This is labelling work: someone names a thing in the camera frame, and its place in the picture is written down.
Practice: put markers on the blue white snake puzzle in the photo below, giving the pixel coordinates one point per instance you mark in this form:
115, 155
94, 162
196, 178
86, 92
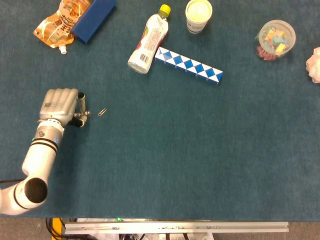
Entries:
188, 65

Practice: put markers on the white paper cup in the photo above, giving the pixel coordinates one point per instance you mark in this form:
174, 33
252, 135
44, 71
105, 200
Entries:
198, 16

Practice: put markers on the silver paper clip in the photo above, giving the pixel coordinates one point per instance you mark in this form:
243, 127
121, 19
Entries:
102, 112

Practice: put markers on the white mesh bath sponge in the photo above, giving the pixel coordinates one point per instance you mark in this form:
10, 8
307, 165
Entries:
314, 65

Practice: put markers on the blue rectangular box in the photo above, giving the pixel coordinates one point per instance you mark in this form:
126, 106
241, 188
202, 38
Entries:
93, 20

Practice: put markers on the white bottle with yellow cap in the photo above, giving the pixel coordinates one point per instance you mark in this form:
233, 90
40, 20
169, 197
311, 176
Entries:
150, 42

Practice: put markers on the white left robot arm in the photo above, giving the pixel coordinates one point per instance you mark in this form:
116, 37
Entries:
35, 165

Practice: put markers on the aluminium profile rail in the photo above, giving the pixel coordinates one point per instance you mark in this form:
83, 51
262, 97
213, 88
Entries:
176, 227

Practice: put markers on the teal table cloth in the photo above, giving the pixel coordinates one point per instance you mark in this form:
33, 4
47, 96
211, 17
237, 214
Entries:
160, 150

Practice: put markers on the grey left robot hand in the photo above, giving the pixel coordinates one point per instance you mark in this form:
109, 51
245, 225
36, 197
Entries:
60, 106

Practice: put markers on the orange drink pouch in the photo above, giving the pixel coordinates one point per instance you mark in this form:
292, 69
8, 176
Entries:
57, 27

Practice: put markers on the clear jar of binder clips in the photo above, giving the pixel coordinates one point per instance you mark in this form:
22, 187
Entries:
275, 40

